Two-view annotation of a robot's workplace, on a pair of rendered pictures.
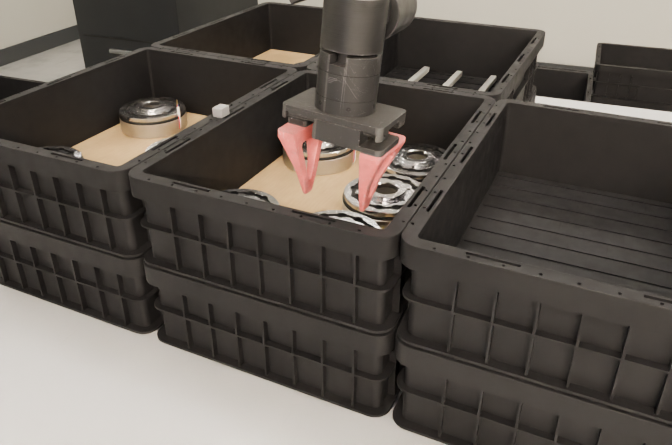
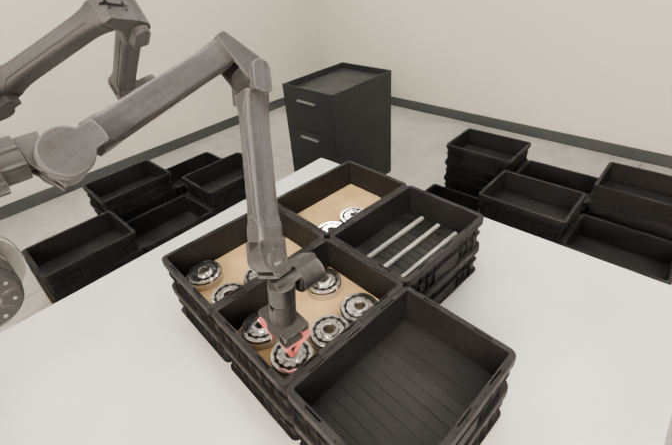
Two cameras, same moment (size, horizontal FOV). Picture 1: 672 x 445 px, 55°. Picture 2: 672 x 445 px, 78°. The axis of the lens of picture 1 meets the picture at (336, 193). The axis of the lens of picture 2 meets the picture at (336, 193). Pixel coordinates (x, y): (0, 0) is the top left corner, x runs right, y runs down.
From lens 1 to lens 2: 0.61 m
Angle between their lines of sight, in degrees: 21
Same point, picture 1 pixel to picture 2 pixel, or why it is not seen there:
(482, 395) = not seen: outside the picture
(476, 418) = not seen: outside the picture
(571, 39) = (628, 128)
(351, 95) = (277, 320)
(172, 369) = (231, 384)
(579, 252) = (405, 391)
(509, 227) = (383, 363)
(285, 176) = (302, 297)
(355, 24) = (274, 299)
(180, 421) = (223, 413)
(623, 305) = not seen: outside the picture
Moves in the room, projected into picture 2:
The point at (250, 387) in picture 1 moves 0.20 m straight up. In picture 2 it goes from (255, 404) to (241, 354)
